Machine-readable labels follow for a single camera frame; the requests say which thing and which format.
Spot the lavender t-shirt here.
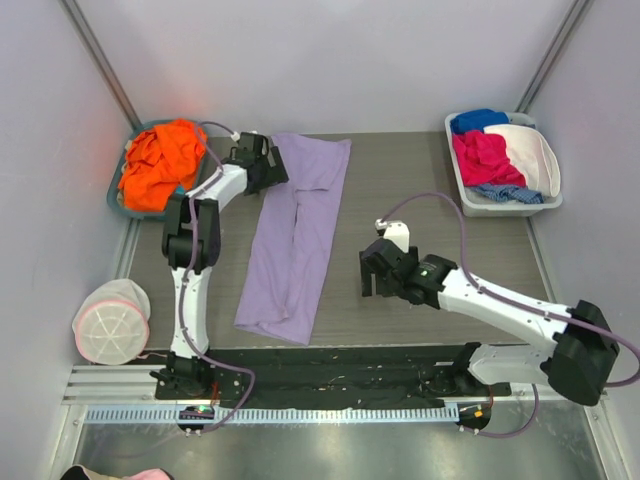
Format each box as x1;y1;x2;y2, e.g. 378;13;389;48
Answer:
234;133;352;345

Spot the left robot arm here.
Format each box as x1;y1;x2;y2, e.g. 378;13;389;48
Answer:
151;132;289;400

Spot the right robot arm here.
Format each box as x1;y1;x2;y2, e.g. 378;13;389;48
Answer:
359;238;620;406

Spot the orange t-shirt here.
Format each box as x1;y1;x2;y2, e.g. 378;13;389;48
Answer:
118;119;207;213

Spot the grey laundry basket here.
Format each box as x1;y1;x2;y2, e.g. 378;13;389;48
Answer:
444;112;563;217

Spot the blue checked shirt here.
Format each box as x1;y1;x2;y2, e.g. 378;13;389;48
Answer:
471;184;545;205

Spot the pink t-shirt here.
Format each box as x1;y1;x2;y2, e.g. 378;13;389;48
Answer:
452;130;526;187

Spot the teal laundry basket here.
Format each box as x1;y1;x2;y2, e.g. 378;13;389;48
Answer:
107;120;207;221

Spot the blue t-shirt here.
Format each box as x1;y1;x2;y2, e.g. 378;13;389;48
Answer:
450;109;509;135

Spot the white t-shirt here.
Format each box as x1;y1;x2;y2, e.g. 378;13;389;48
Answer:
484;124;561;198

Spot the white mesh hamper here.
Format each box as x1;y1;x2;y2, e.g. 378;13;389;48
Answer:
72;278;151;366

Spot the pink cloth at bottom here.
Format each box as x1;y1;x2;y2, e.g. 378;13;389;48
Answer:
59;464;174;480

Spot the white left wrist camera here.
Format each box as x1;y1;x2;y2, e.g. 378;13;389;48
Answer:
230;131;258;144

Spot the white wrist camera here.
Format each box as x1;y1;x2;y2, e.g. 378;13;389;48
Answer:
375;219;410;253
230;131;258;144

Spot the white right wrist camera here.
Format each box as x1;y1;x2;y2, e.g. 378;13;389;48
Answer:
375;219;410;253

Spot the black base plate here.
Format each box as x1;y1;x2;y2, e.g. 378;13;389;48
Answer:
151;344;511;404

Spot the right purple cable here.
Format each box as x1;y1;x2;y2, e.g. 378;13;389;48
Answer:
374;192;640;441

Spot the white slotted cable duct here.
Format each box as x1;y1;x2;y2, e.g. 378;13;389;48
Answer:
85;404;459;426

